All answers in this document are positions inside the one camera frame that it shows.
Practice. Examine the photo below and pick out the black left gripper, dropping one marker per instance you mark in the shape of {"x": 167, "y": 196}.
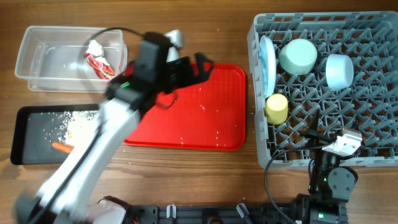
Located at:
{"x": 196, "y": 76}

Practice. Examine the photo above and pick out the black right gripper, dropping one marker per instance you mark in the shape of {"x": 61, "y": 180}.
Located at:
{"x": 310, "y": 131}

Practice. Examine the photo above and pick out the yellow plastic cup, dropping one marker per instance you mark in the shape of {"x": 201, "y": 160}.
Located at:
{"x": 276, "y": 109}

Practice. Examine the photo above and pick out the light blue plate with scraps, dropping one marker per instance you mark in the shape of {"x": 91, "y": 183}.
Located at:
{"x": 269, "y": 63}

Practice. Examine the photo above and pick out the light blue bowl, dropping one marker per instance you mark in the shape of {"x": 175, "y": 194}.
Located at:
{"x": 339, "y": 72}

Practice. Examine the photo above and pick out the green bowl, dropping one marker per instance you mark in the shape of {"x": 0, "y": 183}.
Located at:
{"x": 298, "y": 57}

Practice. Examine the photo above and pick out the red snack wrapper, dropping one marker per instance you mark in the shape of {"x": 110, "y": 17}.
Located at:
{"x": 100, "y": 66}

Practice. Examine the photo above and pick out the white tissue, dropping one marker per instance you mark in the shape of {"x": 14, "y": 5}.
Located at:
{"x": 95, "y": 49}

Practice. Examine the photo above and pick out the orange carrot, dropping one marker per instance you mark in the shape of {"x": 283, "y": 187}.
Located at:
{"x": 62, "y": 147}

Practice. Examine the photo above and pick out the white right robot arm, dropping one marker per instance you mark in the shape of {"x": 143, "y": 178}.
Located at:
{"x": 330, "y": 183}

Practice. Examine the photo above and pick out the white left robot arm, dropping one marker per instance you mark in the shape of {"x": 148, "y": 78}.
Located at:
{"x": 64, "y": 197}

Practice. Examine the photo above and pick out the grey dishwasher rack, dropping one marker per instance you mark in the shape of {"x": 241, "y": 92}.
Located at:
{"x": 369, "y": 39}

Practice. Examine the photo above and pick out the red plastic tray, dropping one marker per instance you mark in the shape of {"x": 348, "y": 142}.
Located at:
{"x": 209, "y": 115}

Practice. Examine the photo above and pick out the spilled rice and scraps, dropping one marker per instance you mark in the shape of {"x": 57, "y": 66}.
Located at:
{"x": 69, "y": 127}

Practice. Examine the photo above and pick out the clear plastic bin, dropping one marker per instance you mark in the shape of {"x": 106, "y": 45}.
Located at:
{"x": 50, "y": 58}

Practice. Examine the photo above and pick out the black plastic bin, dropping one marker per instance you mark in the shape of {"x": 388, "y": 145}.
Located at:
{"x": 28, "y": 146}

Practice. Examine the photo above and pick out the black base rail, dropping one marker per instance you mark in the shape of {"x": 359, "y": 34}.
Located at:
{"x": 240, "y": 213}

